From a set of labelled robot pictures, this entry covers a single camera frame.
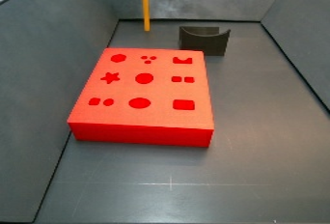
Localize yellow two-pronged peg object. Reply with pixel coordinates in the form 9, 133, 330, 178
142, 0, 152, 32

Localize red shape-sorter board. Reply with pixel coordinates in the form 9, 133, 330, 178
67, 48, 214, 147

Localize black curved holder bracket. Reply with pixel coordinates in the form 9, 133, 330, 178
180, 26, 232, 56

